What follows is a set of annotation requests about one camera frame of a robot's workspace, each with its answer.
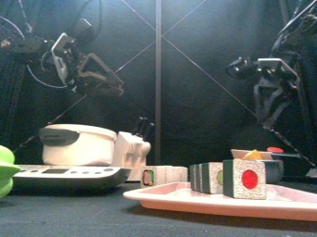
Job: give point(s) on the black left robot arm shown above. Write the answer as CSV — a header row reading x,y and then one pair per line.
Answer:
x,y
24,46

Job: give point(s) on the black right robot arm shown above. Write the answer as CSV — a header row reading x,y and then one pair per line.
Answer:
x,y
303,27

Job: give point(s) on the red round toy piece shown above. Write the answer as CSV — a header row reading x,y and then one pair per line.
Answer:
x,y
274,150

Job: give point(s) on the orange toy food piece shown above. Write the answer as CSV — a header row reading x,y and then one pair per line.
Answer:
x,y
252,155

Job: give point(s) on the green sushi piece red centre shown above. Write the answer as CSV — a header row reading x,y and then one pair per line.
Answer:
x,y
247,179

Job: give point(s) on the white toy sushi piece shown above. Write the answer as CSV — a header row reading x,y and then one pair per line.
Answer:
x,y
183,173
165,175
149,177
175,174

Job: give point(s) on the white toy rice cooker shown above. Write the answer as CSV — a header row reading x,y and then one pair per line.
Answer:
x,y
81,151

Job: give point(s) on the white toy knife block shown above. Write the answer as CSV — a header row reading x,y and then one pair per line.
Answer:
x,y
129,154

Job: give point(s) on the dark toy bowl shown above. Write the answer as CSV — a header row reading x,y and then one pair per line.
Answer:
x,y
274,171

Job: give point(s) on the grey toy kitchen scale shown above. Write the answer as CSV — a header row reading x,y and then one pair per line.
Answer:
x,y
65,176

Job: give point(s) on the bright green toy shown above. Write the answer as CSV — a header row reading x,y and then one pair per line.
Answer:
x,y
5,172

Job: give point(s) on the pink plastic tray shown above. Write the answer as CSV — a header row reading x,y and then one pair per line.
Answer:
x,y
186,200

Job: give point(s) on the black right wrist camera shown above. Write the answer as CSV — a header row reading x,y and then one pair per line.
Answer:
x,y
239,68

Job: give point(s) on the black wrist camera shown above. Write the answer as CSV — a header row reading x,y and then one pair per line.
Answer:
x,y
81,29
239,68

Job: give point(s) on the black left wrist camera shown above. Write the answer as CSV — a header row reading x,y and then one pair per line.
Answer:
x,y
81,29

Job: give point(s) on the vertical metal frame pole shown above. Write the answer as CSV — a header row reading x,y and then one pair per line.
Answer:
x,y
157,92

